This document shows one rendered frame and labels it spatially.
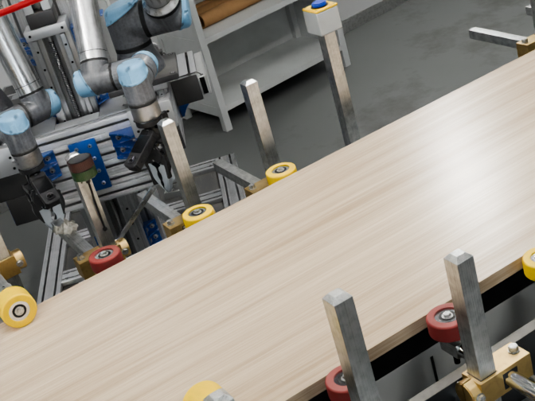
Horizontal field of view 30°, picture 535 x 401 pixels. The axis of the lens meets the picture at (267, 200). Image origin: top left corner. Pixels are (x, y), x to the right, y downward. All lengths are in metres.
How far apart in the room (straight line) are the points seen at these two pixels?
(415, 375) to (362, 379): 0.40
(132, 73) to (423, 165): 0.75
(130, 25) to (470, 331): 1.72
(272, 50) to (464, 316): 4.34
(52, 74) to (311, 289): 1.49
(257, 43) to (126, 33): 2.85
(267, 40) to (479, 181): 3.75
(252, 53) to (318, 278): 3.89
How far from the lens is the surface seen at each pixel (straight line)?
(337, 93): 2.75
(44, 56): 3.25
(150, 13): 3.04
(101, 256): 2.44
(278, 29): 5.97
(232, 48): 5.79
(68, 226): 2.75
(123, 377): 1.99
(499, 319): 2.08
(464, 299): 1.67
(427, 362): 1.99
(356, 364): 1.58
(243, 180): 2.79
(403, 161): 2.46
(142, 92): 2.54
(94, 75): 2.66
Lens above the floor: 1.98
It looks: 26 degrees down
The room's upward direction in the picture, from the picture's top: 17 degrees counter-clockwise
